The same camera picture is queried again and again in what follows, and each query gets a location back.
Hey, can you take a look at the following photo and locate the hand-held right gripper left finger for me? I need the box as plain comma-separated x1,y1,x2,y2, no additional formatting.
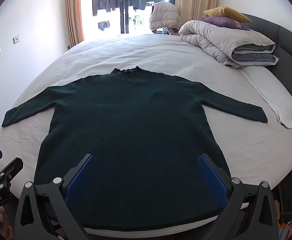
14,154,96,240

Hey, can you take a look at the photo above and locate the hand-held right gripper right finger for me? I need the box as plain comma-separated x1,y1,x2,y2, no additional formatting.
198,153,279,240

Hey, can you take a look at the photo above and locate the dark green sweater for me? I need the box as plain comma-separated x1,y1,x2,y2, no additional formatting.
1,66,269,232

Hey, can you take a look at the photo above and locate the row of hanging dark clothes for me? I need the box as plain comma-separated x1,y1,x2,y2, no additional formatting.
92,0,161,17

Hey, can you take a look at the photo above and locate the person's left hand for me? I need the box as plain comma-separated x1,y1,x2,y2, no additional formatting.
0,206,12,240

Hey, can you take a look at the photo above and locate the colourful cloth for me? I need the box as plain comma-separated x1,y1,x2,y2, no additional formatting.
277,219,292,240

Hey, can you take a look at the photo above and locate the white pillow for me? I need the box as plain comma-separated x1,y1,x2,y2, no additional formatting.
240,66,292,129

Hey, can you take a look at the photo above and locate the bed with white sheet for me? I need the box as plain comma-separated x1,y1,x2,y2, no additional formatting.
0,33,292,235

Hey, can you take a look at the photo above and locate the folded grey white duvet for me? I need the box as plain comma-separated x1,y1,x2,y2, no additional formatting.
178,19,280,69

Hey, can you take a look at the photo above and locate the small dark hanging garment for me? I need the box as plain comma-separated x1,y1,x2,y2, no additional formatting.
97,20,110,32

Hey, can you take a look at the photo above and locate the purple pillow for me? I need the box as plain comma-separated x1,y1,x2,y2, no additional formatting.
201,17,251,32

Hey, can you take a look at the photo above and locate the dark grey headboard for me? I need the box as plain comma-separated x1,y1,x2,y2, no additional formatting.
241,13,292,70

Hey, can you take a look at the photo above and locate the yellow pillow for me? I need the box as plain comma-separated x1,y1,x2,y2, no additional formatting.
203,6,253,23

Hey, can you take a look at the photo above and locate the beige puffer jacket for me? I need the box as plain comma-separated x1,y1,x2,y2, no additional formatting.
150,1,182,36

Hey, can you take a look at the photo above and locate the black window frame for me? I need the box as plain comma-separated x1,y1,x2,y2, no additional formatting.
81,0,176,34

